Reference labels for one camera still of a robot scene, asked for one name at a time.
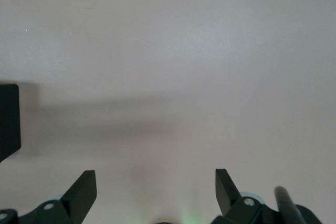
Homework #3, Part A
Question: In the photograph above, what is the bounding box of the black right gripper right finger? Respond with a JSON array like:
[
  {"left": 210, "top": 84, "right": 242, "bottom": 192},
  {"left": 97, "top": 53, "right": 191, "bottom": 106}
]
[{"left": 211, "top": 168, "right": 322, "bottom": 224}]

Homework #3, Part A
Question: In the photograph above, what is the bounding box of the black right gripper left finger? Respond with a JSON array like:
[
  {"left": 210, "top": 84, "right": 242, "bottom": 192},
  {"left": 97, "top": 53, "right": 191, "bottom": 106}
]
[{"left": 0, "top": 170, "right": 97, "bottom": 224}]

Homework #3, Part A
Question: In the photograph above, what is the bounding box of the black plastic box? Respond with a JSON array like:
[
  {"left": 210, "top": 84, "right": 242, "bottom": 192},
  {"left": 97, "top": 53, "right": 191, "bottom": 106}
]
[{"left": 0, "top": 83, "right": 22, "bottom": 164}]

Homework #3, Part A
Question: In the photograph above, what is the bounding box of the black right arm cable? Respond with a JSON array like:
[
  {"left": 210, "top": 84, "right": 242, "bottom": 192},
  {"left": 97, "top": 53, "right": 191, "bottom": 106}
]
[{"left": 274, "top": 186, "right": 307, "bottom": 224}]

